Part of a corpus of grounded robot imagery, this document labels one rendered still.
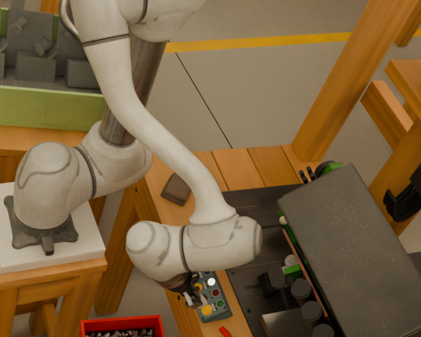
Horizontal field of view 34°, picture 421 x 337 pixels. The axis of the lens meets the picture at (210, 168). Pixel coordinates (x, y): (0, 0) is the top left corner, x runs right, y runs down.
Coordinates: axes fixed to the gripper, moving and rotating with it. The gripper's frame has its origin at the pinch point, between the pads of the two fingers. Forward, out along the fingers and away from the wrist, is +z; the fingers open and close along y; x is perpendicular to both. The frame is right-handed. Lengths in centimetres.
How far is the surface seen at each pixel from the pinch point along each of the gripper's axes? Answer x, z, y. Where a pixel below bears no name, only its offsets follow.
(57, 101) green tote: -19, -4, -83
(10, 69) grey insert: -32, -5, -107
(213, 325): -0.5, 11.3, 3.3
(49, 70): -20, -1, -101
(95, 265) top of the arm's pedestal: -24.0, 0.9, -23.7
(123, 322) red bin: -19.9, -3.0, -2.1
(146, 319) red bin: -14.6, -0.4, -1.4
